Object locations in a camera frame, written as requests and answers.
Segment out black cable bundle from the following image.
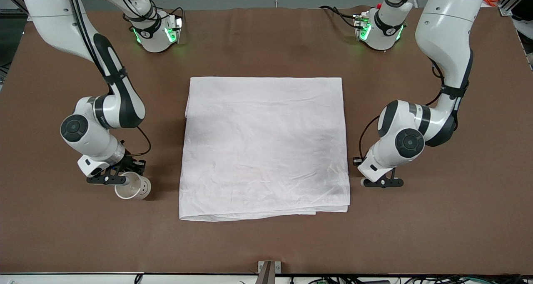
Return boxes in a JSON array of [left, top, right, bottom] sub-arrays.
[[287, 274, 533, 284]]

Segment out grey metal bracket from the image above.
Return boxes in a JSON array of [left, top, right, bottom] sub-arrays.
[[257, 261, 281, 284]]

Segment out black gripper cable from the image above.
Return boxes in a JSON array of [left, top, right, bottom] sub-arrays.
[[121, 126, 151, 157], [353, 117, 380, 164]]

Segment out black base cable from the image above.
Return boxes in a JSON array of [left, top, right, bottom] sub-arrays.
[[320, 5, 359, 28]]

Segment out white cloth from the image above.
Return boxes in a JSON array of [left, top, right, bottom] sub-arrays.
[[179, 77, 350, 222]]

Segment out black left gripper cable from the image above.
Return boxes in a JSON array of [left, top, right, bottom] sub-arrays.
[[353, 117, 380, 164]]

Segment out white mug black handle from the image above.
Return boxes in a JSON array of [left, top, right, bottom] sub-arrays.
[[115, 172, 152, 200]]

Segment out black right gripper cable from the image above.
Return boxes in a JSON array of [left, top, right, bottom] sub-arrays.
[[121, 126, 151, 157]]

